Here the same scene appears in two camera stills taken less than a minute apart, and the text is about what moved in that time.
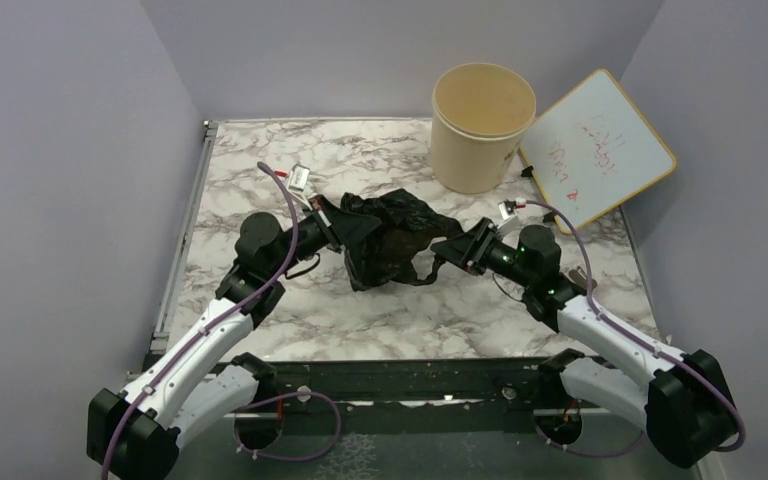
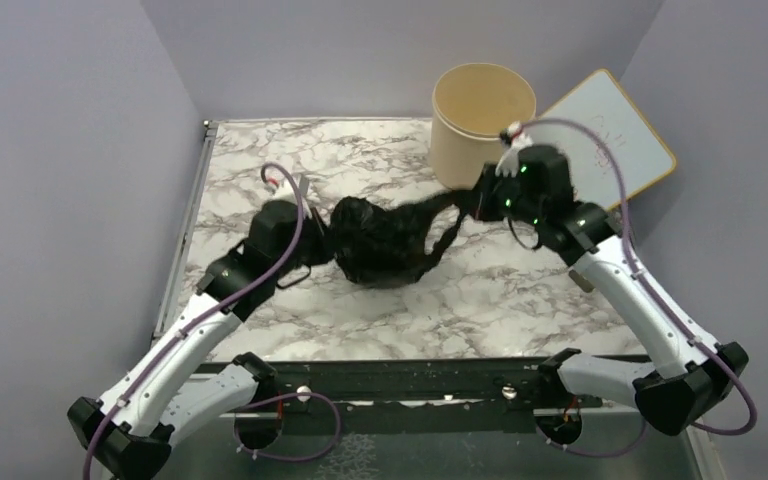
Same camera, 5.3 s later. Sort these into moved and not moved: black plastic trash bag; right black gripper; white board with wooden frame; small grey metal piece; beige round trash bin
Moved: black plastic trash bag; right black gripper
Not moved: small grey metal piece; white board with wooden frame; beige round trash bin
